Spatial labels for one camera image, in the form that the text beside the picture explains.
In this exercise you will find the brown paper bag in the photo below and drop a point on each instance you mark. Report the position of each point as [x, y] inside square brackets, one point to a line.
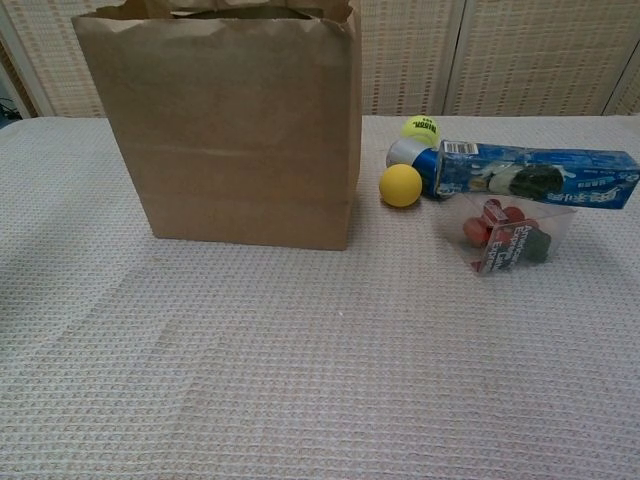
[235, 140]

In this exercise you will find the yellow foam ball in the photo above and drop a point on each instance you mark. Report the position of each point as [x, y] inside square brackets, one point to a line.
[400, 185]

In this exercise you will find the blue silver drink can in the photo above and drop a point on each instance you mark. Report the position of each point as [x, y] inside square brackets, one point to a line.
[410, 152]

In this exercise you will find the white woven fringed tablecloth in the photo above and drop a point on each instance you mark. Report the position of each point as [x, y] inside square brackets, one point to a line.
[350, 375]

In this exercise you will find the yellow-green tennis ball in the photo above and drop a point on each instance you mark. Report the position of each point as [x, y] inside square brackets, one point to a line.
[419, 129]

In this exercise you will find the clear plastic box red contents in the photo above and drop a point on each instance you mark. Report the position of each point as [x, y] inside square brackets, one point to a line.
[500, 235]

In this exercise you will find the woven folding screen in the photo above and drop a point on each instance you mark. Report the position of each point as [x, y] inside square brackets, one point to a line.
[500, 50]

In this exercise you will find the blue cookie box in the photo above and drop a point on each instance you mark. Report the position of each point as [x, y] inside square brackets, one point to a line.
[575, 175]

